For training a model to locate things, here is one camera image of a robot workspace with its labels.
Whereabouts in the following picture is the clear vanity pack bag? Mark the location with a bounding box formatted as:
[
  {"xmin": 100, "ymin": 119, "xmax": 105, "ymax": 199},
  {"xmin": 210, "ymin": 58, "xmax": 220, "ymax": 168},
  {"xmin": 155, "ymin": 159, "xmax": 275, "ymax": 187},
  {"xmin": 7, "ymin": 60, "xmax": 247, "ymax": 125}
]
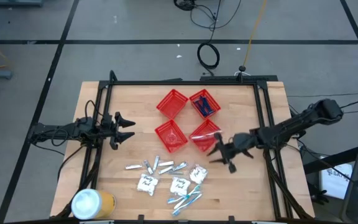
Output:
[
  {"xmin": 136, "ymin": 173, "xmax": 160, "ymax": 197},
  {"xmin": 188, "ymin": 164, "xmax": 209, "ymax": 185},
  {"xmin": 169, "ymin": 176, "xmax": 192, "ymax": 197}
]

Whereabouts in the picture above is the black tangled cable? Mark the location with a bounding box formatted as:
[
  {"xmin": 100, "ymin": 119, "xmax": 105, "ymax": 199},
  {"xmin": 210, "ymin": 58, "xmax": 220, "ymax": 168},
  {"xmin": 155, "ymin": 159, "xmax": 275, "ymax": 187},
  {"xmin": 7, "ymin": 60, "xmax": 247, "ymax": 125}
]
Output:
[{"xmin": 172, "ymin": 0, "xmax": 242, "ymax": 32}]

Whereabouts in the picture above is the red slotted plastic basket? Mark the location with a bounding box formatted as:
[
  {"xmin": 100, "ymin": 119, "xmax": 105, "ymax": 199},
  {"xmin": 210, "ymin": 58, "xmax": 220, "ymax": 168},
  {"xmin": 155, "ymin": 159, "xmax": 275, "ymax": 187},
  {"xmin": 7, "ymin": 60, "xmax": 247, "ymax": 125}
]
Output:
[
  {"xmin": 188, "ymin": 119, "xmax": 223, "ymax": 154},
  {"xmin": 154, "ymin": 119, "xmax": 189, "ymax": 154},
  {"xmin": 155, "ymin": 88, "xmax": 189, "ymax": 120},
  {"xmin": 188, "ymin": 88, "xmax": 223, "ymax": 120}
]

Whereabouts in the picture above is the white printed box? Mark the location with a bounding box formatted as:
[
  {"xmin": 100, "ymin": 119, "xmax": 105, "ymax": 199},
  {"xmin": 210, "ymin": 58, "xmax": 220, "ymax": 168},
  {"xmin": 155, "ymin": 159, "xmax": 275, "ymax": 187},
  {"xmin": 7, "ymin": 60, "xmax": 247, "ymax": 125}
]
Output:
[{"xmin": 319, "ymin": 162, "xmax": 354, "ymax": 200}]

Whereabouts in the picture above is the yellow canister white lid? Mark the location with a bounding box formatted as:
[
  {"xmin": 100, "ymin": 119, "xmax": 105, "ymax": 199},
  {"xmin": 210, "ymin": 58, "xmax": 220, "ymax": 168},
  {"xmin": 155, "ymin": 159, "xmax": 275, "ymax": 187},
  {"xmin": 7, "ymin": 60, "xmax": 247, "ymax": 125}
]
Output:
[{"xmin": 70, "ymin": 187, "xmax": 117, "ymax": 221}]

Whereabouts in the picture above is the black claw fixture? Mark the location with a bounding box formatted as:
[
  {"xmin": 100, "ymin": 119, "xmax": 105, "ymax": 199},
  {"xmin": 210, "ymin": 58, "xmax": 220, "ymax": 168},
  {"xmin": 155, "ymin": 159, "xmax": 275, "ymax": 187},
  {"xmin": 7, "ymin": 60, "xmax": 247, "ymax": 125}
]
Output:
[{"xmin": 309, "ymin": 183, "xmax": 329, "ymax": 206}]

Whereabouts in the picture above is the black coiled cable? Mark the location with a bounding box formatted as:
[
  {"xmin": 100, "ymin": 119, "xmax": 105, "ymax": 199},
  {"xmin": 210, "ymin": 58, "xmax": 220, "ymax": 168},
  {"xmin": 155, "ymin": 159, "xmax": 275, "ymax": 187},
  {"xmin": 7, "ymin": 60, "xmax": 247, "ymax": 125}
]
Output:
[{"xmin": 196, "ymin": 18, "xmax": 221, "ymax": 77}]

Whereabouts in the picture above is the black aluminium rig frame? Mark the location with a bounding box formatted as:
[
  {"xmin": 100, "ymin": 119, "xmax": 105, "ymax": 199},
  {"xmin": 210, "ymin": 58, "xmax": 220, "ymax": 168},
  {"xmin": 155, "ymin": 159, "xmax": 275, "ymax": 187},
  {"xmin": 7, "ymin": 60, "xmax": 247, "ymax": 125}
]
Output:
[{"xmin": 53, "ymin": 70, "xmax": 313, "ymax": 222}]

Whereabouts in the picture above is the red toothbrush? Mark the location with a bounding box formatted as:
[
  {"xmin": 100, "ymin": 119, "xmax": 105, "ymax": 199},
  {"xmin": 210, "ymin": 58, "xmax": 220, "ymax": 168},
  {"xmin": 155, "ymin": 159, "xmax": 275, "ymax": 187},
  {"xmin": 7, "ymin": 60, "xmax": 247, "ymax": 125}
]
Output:
[{"xmin": 190, "ymin": 129, "xmax": 224, "ymax": 143}]

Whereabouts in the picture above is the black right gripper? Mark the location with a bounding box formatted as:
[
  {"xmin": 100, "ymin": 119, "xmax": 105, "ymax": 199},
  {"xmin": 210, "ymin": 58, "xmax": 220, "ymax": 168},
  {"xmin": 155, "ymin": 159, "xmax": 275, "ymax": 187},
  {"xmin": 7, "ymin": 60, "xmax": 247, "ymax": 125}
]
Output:
[{"xmin": 206, "ymin": 132, "xmax": 259, "ymax": 174}]

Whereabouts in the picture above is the thin black cable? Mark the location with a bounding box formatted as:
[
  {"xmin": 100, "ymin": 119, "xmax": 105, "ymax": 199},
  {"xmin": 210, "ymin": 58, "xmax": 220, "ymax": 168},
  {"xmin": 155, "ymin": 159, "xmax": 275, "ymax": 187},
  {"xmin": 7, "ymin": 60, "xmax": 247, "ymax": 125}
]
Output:
[{"xmin": 287, "ymin": 91, "xmax": 358, "ymax": 98}]

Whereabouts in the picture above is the black metal beam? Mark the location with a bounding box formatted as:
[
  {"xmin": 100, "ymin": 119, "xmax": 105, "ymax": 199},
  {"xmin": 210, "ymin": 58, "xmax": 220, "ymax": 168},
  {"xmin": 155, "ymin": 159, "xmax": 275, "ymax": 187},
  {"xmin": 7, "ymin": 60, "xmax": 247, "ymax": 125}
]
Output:
[{"xmin": 303, "ymin": 143, "xmax": 358, "ymax": 175}]

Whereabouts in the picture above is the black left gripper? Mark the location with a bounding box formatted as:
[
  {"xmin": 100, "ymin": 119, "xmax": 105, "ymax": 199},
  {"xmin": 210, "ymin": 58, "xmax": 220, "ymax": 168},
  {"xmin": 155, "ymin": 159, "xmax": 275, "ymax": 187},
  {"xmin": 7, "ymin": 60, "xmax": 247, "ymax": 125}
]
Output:
[{"xmin": 99, "ymin": 111, "xmax": 136, "ymax": 151}]

